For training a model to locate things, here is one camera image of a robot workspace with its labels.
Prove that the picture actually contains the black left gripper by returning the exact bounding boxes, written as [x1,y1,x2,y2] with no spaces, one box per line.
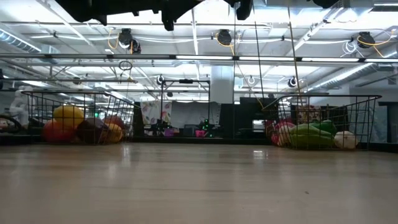
[107,0,203,32]

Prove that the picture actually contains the red yellow apple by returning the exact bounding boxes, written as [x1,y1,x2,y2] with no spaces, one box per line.
[103,114,126,129]

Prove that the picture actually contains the red bell pepper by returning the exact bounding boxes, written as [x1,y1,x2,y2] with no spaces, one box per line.
[269,119,296,147]

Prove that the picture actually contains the orange citrus fruit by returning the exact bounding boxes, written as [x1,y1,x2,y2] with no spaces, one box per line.
[105,123,124,144]

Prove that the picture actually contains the light green bell pepper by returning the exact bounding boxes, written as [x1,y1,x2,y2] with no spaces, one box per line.
[289,123,336,150]

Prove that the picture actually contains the dark red apple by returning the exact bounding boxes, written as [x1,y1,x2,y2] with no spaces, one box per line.
[76,117,110,145]

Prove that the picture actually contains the yellow lemon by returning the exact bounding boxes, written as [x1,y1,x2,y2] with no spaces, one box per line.
[52,105,85,129]

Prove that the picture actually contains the orange tomato green stem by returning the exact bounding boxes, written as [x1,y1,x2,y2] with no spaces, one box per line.
[42,119,77,144]

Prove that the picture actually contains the white building pillar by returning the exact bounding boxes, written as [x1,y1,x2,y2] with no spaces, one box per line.
[210,64,235,105]

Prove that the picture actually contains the overhead beam with light strips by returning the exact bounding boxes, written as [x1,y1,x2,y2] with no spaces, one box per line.
[0,52,398,62]

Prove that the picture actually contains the black background screen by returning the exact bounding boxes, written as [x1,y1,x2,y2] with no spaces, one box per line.
[219,97,280,139]

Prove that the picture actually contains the floral printed hanging sheet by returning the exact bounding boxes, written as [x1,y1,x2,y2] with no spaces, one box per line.
[140,100,173,126]

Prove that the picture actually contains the white hanging sheet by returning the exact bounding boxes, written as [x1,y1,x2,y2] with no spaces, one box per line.
[170,101,222,129]

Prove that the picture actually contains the device with green lights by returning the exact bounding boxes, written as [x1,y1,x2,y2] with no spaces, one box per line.
[201,118,214,138]

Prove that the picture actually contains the floral patterned cloth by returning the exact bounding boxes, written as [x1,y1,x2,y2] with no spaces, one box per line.
[295,105,323,125]

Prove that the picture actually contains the white humanoid figure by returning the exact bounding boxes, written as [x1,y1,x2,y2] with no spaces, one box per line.
[8,85,34,126]

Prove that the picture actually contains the thin black hanging cable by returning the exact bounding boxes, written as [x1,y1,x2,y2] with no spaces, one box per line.
[251,6,266,102]

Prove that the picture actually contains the black gantry frame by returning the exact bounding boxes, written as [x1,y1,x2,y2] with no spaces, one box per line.
[160,78,211,125]

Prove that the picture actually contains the black hanging cable loop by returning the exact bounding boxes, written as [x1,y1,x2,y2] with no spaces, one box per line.
[118,60,134,72]

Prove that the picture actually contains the yellow hanging cable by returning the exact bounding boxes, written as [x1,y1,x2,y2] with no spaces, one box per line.
[287,6,303,98]

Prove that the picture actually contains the wire mesh basket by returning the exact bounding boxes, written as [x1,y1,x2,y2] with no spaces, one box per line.
[262,94,382,151]
[21,90,135,146]

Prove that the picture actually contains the silver spiral air duct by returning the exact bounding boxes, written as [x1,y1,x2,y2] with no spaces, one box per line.
[306,51,398,93]

